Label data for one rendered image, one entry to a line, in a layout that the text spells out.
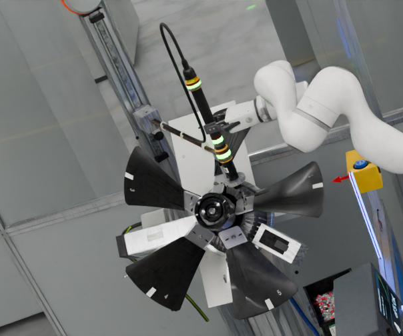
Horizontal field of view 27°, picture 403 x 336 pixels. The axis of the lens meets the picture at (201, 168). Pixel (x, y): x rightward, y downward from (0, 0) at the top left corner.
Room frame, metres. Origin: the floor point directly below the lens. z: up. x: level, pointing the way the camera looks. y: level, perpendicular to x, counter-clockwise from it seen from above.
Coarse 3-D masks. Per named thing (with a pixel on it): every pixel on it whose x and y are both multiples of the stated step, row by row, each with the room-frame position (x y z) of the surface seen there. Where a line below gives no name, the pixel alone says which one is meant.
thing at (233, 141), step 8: (216, 112) 2.62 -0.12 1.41; (248, 128) 2.44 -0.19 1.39; (224, 136) 2.52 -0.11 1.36; (232, 136) 2.48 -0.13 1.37; (240, 136) 2.45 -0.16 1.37; (232, 144) 2.46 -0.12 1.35; (240, 144) 2.43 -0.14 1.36; (232, 152) 2.43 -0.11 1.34; (232, 160) 2.41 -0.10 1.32; (216, 168) 2.48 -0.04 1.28
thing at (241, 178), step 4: (216, 156) 2.38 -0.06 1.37; (216, 160) 2.40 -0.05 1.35; (216, 164) 2.40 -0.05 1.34; (220, 164) 2.38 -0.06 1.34; (224, 172) 2.38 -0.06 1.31; (240, 172) 2.38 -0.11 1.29; (224, 176) 2.39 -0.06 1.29; (240, 176) 2.35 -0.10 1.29; (244, 176) 2.35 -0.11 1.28; (224, 180) 2.38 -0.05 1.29; (228, 180) 2.36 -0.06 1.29; (236, 180) 2.34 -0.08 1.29; (240, 180) 2.33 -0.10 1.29; (244, 180) 2.34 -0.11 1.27; (228, 184) 2.34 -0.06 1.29; (232, 184) 2.33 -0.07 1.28; (236, 184) 2.33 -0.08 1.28
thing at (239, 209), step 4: (252, 196) 2.39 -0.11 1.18; (240, 200) 2.40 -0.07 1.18; (248, 200) 2.38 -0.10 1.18; (252, 200) 2.37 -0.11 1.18; (236, 204) 2.39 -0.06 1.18; (240, 204) 2.38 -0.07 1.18; (248, 204) 2.36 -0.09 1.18; (252, 204) 2.35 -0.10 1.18; (236, 208) 2.36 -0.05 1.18; (240, 208) 2.35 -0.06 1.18; (248, 208) 2.33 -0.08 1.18; (252, 208) 2.32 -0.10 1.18; (236, 212) 2.34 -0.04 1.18; (240, 212) 2.33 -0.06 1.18; (244, 212) 2.32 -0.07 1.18
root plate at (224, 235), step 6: (234, 228) 2.36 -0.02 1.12; (222, 234) 2.32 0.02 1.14; (228, 234) 2.33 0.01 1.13; (234, 234) 2.34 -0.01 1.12; (222, 240) 2.31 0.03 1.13; (228, 240) 2.31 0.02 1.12; (234, 240) 2.32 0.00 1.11; (240, 240) 2.32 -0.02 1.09; (246, 240) 2.33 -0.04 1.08; (228, 246) 2.29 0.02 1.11
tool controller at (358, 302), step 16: (352, 272) 1.71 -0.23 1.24; (368, 272) 1.66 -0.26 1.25; (336, 288) 1.69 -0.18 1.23; (352, 288) 1.65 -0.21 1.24; (368, 288) 1.61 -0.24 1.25; (384, 288) 1.65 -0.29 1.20; (336, 304) 1.63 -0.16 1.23; (352, 304) 1.59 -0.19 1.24; (368, 304) 1.55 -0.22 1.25; (384, 304) 1.58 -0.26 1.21; (400, 304) 1.67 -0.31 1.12; (336, 320) 1.58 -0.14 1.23; (352, 320) 1.54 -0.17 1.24; (368, 320) 1.50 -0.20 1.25; (384, 320) 1.52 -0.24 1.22; (400, 320) 1.59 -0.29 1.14
